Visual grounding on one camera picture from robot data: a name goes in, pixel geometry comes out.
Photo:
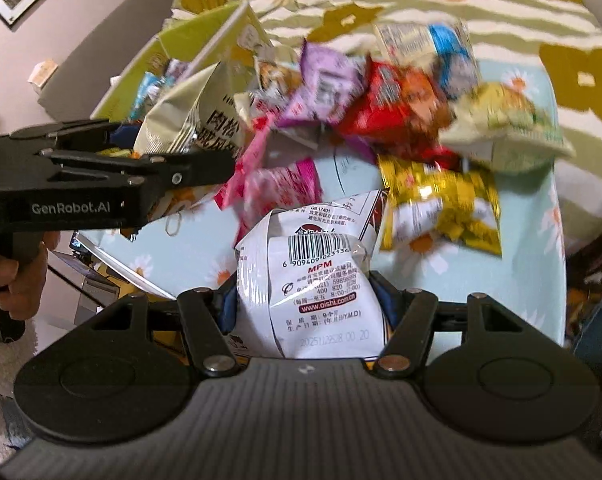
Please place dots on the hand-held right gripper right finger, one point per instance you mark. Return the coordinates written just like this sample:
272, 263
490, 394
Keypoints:
387, 310

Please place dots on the green cardboard box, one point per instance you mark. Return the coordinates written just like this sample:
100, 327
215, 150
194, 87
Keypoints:
201, 35

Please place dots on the small white box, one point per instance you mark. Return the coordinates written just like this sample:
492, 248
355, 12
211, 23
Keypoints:
43, 72

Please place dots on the purple snack packet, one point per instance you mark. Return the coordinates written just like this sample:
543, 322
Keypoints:
326, 80

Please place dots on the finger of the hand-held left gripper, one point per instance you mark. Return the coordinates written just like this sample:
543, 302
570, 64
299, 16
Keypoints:
76, 130
191, 167

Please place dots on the floral striped blanket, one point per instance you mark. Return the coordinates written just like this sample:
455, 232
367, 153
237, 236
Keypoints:
431, 0

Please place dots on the pink snack packet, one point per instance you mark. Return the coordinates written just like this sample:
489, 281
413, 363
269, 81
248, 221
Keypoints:
253, 155
281, 185

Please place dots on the light blue snack packet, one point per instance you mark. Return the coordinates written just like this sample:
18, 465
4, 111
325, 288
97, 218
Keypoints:
148, 92

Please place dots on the person's left hand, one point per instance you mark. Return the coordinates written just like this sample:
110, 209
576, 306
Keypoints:
28, 280

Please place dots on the pale green snack packet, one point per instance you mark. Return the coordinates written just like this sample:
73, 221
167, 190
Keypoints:
506, 120

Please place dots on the blue and white snack packet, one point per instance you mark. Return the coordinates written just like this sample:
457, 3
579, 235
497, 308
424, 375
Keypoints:
431, 50

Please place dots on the white barcode snack packet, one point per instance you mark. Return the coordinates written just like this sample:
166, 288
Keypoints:
321, 280

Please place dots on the red snack packet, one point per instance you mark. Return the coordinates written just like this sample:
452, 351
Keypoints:
401, 105

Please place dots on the grey and white snack packet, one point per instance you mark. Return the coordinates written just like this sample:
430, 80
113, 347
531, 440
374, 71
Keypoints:
191, 110

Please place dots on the grey bed headboard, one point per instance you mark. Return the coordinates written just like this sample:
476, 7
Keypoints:
101, 35

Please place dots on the yellow snack packet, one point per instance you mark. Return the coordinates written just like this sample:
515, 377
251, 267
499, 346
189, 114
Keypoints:
441, 205

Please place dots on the light blue floral tablecloth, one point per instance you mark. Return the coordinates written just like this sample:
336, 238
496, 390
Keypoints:
206, 260

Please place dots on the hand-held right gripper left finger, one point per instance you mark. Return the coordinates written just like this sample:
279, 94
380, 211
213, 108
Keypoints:
229, 312

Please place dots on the person's left forearm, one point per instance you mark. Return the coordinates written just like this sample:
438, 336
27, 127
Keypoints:
3, 390

